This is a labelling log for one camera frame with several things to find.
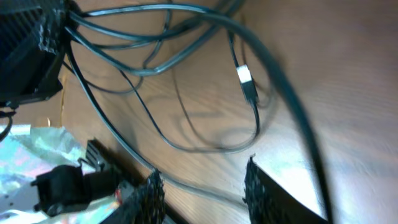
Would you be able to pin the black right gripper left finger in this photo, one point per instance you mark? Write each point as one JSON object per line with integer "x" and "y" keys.
{"x": 141, "y": 204}

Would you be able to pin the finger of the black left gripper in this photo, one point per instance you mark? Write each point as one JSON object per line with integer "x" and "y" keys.
{"x": 31, "y": 50}

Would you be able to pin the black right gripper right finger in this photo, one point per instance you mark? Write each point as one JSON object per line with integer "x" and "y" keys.
{"x": 269, "y": 203}

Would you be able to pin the blue white package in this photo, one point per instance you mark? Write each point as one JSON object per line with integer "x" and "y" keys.
{"x": 27, "y": 152}

